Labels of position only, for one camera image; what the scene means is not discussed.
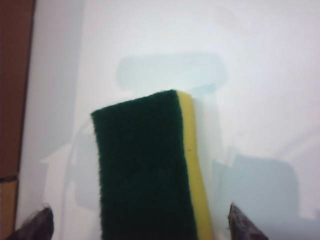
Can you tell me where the yellow sponge with green pad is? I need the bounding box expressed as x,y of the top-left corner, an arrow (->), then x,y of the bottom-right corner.
90,89 -> 221,240

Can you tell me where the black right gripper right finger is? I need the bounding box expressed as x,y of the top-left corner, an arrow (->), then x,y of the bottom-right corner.
227,202 -> 270,240

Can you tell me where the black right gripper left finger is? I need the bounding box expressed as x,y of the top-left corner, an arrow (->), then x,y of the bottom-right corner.
8,201 -> 55,240

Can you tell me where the tall brown cardboard box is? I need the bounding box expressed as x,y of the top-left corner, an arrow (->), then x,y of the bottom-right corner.
0,0 -> 37,179

